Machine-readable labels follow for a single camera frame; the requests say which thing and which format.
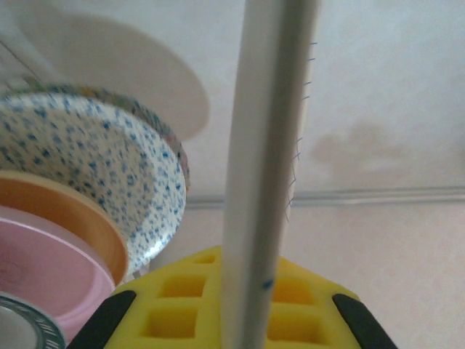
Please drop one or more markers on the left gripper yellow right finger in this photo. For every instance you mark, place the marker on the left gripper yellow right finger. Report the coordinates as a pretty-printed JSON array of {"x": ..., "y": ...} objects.
[{"x": 309, "y": 316}]

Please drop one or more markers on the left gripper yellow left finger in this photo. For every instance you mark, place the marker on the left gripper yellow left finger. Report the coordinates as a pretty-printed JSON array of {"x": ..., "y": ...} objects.
[{"x": 174, "y": 312}]

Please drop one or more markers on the pink plate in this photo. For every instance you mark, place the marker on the pink plate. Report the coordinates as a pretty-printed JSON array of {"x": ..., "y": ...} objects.
[{"x": 43, "y": 261}]

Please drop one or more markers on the green rim printed plate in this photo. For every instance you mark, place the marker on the green rim printed plate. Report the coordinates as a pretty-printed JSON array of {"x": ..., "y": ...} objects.
[{"x": 22, "y": 327}]

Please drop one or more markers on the orange plate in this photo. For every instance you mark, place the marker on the orange plate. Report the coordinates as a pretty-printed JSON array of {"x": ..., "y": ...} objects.
[{"x": 54, "y": 207}]

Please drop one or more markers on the white plate blue hatched rim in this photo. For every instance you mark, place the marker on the white plate blue hatched rim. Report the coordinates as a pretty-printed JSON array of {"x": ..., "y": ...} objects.
[{"x": 269, "y": 145}]

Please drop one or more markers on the blue speckled white plate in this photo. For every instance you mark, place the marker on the blue speckled white plate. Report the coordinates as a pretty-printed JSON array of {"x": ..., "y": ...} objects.
[{"x": 91, "y": 145}]

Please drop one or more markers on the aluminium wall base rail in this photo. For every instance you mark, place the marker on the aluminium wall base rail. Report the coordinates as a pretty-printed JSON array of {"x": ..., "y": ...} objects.
[{"x": 363, "y": 196}]

